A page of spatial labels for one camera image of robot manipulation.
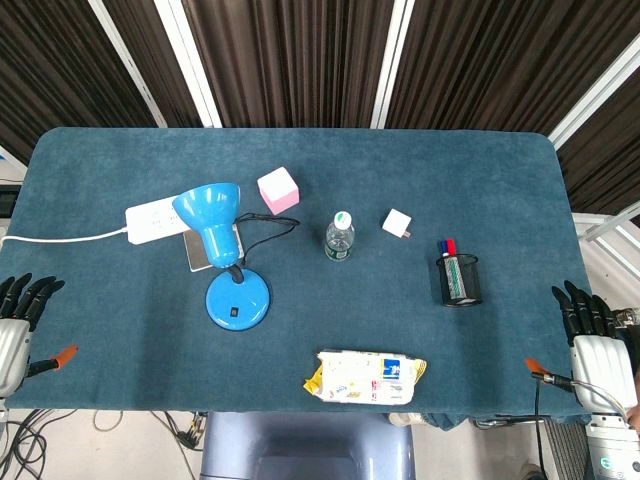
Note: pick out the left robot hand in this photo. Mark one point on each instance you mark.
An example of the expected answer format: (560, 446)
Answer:
(12, 335)

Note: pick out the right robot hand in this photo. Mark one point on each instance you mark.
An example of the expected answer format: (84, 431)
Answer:
(597, 355)

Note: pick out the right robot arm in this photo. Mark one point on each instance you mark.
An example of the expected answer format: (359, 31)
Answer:
(611, 446)

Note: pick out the blue desk lamp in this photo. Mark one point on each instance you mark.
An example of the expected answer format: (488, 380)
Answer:
(225, 250)

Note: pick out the black mesh pen holder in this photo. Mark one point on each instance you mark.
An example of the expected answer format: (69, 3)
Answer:
(459, 282)

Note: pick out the white power strip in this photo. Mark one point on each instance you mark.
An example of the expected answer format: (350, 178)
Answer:
(152, 222)

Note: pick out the red marker pen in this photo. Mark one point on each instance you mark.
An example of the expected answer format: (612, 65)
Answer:
(451, 246)

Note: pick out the blue marker pen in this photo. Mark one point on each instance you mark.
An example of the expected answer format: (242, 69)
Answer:
(443, 247)

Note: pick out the yellow white snack package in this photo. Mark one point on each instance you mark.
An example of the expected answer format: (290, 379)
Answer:
(365, 377)

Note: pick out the white USB charger plug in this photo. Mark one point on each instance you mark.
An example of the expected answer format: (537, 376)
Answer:
(396, 221)

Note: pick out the blue tablecloth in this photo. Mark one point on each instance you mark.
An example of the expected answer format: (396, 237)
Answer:
(350, 310)

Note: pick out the clear plastic water bottle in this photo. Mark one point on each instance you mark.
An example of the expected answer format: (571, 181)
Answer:
(340, 240)

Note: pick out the pink and white cube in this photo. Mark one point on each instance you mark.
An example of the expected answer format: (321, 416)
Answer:
(278, 191)

